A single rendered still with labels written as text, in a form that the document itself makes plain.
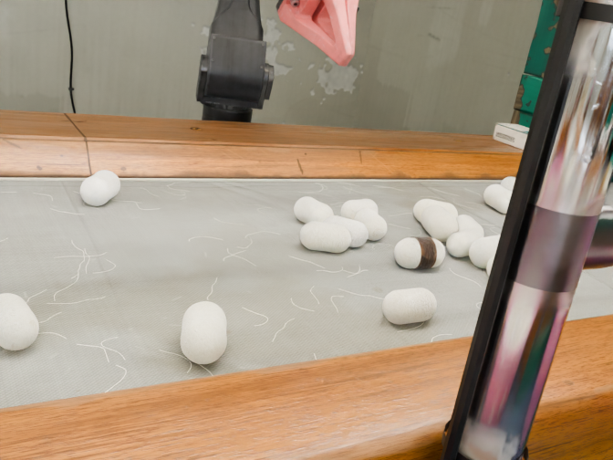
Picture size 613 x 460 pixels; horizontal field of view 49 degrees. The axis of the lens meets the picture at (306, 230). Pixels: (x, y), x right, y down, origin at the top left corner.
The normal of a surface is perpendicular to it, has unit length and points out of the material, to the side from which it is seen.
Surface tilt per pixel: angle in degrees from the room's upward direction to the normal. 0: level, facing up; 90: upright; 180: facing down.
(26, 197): 0
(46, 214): 0
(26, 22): 90
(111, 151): 45
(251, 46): 68
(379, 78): 90
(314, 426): 0
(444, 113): 90
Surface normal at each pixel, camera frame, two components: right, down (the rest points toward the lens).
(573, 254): 0.34, 0.36
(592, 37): -0.55, 0.19
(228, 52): 0.23, -0.02
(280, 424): 0.15, -0.93
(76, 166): 0.45, -0.40
